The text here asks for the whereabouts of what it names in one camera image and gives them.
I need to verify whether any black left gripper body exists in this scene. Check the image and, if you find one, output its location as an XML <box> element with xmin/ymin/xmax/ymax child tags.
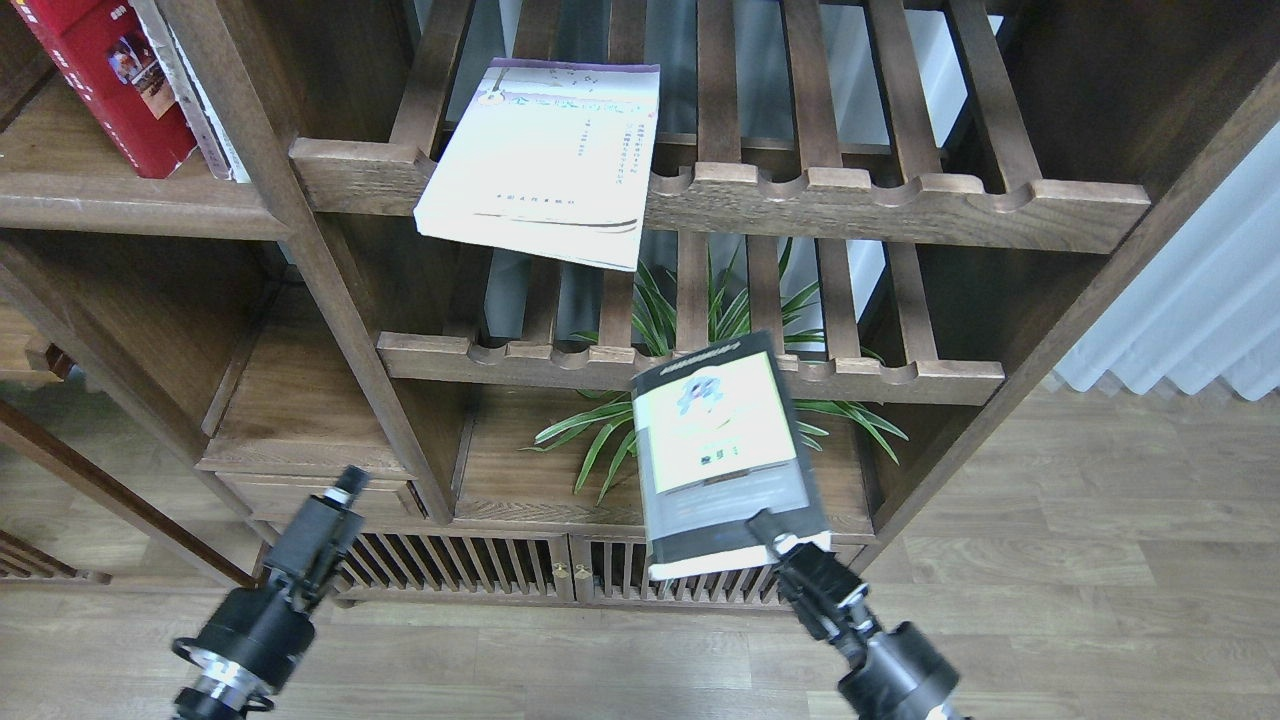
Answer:
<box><xmin>172</xmin><ymin>489</ymin><xmax>364</xmax><ymax>706</ymax></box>

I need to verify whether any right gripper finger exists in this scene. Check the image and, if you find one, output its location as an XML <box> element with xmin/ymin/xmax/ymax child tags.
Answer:
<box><xmin>745</xmin><ymin>509</ymin><xmax>800</xmax><ymax>556</ymax></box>

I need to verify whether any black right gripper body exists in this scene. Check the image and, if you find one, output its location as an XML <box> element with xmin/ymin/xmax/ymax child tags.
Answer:
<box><xmin>774</xmin><ymin>544</ymin><xmax>959</xmax><ymax>719</ymax></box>

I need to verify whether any thick green black book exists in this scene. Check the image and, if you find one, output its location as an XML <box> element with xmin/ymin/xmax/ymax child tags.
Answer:
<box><xmin>632</xmin><ymin>332</ymin><xmax>832</xmax><ymax>582</ymax></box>

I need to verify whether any red paperback book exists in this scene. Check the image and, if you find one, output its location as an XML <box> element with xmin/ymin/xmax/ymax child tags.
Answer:
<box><xmin>12</xmin><ymin>1</ymin><xmax>196</xmax><ymax>179</ymax></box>

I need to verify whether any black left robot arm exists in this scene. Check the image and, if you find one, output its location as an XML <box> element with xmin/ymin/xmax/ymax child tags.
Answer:
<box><xmin>172</xmin><ymin>466</ymin><xmax>370</xmax><ymax>719</ymax></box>

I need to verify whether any green spider plant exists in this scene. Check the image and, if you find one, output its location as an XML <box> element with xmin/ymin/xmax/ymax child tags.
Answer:
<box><xmin>530</xmin><ymin>258</ymin><xmax>909</xmax><ymax>497</ymax></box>

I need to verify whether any dark wooden bookshelf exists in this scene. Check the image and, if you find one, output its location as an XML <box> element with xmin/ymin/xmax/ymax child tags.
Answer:
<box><xmin>3</xmin><ymin>1</ymin><xmax>1277</xmax><ymax>607</ymax></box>

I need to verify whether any worn upright book spine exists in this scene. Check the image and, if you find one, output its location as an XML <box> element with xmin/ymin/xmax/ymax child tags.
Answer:
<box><xmin>131</xmin><ymin>1</ymin><xmax>251</xmax><ymax>184</ymax></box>

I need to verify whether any white paperback book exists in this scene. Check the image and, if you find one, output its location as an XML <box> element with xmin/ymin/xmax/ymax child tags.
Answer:
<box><xmin>413</xmin><ymin>58</ymin><xmax>660</xmax><ymax>272</ymax></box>

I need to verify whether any white curtain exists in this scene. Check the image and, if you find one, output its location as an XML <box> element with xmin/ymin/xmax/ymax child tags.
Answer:
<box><xmin>1053</xmin><ymin>129</ymin><xmax>1279</xmax><ymax>401</ymax></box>

